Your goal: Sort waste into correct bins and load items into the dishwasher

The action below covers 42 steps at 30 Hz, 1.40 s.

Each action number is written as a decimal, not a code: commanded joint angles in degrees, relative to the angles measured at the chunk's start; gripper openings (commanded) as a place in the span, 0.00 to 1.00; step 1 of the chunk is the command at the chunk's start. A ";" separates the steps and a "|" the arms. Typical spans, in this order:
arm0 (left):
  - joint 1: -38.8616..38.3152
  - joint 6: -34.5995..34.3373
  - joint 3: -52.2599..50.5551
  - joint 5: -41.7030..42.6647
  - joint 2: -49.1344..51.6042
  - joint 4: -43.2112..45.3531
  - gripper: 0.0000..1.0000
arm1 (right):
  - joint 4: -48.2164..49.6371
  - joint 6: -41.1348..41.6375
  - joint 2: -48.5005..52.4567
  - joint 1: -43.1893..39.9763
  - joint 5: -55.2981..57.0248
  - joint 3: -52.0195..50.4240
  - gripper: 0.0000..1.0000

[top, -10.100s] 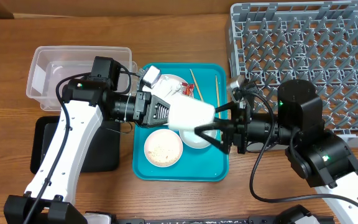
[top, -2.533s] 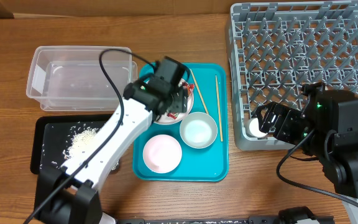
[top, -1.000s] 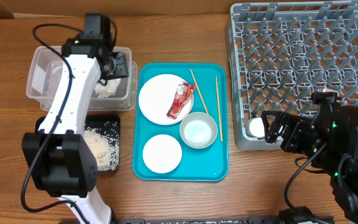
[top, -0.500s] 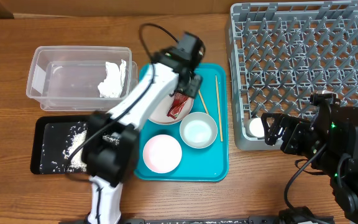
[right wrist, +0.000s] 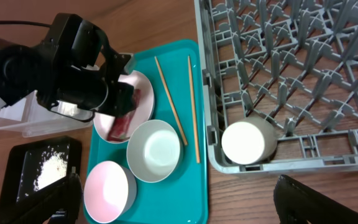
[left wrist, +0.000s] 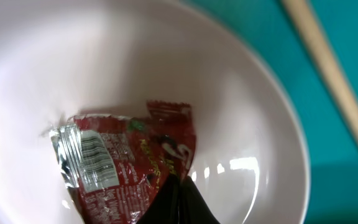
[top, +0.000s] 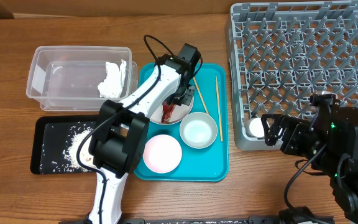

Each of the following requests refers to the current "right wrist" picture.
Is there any clear plastic bin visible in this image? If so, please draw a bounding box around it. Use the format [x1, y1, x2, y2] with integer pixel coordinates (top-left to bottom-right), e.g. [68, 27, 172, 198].
[0, 91, 93, 138]

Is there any right wooden chopstick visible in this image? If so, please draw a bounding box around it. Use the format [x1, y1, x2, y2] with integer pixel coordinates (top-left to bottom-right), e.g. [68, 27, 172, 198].
[187, 55, 201, 164]

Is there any teal serving tray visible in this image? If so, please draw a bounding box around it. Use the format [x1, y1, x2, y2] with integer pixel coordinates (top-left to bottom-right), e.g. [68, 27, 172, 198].
[82, 39, 209, 224]

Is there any black tray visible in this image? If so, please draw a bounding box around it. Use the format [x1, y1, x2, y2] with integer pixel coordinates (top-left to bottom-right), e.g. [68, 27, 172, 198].
[0, 136, 82, 210]

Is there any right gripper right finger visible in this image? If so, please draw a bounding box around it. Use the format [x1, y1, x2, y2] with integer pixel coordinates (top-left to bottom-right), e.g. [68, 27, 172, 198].
[273, 175, 358, 224]

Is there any white rice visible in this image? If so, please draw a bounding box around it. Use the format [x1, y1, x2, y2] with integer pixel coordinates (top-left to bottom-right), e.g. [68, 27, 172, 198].
[17, 144, 69, 201]

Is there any grey bowl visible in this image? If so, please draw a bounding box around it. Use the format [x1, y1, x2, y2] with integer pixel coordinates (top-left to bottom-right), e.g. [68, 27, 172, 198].
[126, 119, 183, 183]

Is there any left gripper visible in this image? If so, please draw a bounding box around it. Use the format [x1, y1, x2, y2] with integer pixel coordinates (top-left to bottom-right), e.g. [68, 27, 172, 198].
[98, 47, 135, 117]

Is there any small white cup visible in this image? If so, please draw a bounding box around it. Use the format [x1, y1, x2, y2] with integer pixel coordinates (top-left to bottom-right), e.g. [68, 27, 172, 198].
[221, 116, 278, 165]

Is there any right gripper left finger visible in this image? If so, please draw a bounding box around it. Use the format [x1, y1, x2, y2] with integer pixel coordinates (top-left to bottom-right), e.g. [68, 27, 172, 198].
[0, 173, 83, 224]

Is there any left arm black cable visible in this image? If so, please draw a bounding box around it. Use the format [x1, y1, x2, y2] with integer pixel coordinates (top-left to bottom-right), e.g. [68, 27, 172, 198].
[0, 20, 52, 29]

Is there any large white plate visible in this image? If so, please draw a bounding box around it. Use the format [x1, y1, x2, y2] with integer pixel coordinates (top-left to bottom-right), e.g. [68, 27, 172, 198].
[93, 70, 155, 144]

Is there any wooden chopstick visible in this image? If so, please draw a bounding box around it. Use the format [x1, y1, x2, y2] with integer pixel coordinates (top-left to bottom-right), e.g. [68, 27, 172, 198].
[187, 55, 201, 164]
[154, 56, 188, 146]

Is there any grey dish rack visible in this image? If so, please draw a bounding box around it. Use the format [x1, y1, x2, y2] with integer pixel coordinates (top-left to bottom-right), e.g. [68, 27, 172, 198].
[195, 0, 358, 175]

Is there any left wooden chopstick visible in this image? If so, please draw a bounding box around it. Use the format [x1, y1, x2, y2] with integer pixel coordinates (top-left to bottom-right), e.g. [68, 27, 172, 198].
[154, 56, 188, 146]

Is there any red sauce packet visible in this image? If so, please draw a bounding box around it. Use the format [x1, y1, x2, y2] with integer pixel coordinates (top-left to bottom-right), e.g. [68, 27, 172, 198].
[107, 89, 141, 142]

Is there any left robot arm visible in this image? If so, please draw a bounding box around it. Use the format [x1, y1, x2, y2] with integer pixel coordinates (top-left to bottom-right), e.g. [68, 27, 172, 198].
[0, 13, 136, 122]

